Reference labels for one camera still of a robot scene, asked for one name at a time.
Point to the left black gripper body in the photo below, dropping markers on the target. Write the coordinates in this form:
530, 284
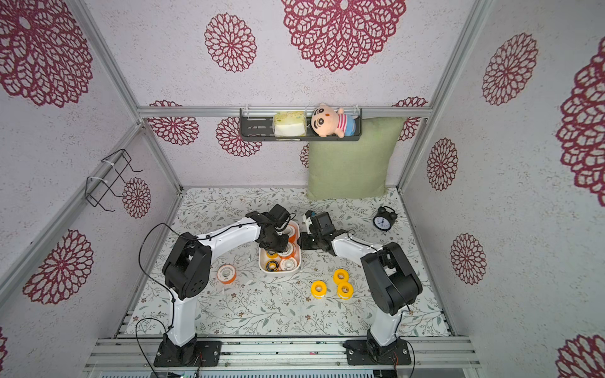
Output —
278, 243

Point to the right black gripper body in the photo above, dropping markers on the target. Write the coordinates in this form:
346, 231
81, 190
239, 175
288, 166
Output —
311, 240

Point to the orange tape roll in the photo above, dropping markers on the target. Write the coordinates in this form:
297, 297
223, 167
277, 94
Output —
290, 252
292, 231
288, 264
226, 274

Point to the white plastic storage box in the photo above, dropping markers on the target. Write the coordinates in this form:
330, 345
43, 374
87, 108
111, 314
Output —
262, 260

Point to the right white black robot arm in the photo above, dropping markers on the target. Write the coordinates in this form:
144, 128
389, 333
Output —
394, 284

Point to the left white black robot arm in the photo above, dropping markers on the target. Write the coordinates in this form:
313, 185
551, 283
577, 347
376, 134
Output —
187, 269

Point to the yellow tape roll top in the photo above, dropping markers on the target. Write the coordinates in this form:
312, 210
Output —
340, 276

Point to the yellow tape roll left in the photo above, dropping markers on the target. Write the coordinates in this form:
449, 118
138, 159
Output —
319, 289

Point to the black alarm clock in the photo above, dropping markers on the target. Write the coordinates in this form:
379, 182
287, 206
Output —
385, 218

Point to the green pillow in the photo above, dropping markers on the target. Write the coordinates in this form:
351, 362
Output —
356, 169

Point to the plush doll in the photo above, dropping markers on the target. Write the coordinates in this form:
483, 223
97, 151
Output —
327, 121

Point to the yellow green sponge pack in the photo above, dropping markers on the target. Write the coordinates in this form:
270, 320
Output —
290, 124

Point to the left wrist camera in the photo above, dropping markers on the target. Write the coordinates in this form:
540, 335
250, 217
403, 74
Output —
279, 216

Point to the black wall shelf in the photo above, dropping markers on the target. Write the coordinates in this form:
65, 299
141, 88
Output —
260, 129

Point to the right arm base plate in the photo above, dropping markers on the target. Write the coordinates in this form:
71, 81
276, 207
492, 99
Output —
370, 352

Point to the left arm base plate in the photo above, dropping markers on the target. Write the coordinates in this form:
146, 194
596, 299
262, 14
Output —
205, 353

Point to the black wire wall rack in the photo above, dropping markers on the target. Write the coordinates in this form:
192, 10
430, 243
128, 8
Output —
98, 187

